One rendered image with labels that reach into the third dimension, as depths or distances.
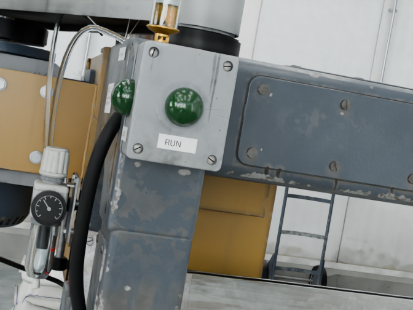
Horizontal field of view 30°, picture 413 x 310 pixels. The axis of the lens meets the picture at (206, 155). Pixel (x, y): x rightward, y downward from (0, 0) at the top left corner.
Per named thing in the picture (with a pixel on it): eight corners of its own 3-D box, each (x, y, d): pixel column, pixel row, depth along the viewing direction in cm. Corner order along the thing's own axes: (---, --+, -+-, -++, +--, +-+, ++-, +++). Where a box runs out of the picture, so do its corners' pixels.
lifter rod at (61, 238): (48, 270, 89) (60, 197, 88) (48, 266, 90) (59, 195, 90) (67, 272, 89) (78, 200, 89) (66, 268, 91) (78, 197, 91)
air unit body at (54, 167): (16, 292, 81) (40, 147, 80) (18, 281, 86) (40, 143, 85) (59, 297, 82) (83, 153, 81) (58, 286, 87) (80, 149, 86)
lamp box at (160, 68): (125, 157, 58) (144, 39, 57) (118, 152, 62) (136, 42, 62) (220, 172, 60) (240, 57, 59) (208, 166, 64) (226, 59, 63)
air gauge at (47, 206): (28, 224, 80) (34, 189, 80) (28, 221, 82) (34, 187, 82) (63, 228, 81) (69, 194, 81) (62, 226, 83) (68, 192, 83)
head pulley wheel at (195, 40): (158, 48, 74) (162, 22, 74) (144, 51, 82) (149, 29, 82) (247, 65, 76) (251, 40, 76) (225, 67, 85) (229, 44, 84)
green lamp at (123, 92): (109, 114, 58) (116, 75, 58) (106, 113, 61) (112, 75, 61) (142, 120, 59) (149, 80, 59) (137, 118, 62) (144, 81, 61)
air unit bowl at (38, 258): (22, 279, 82) (31, 222, 82) (23, 272, 85) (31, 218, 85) (50, 282, 83) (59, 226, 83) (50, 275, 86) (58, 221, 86)
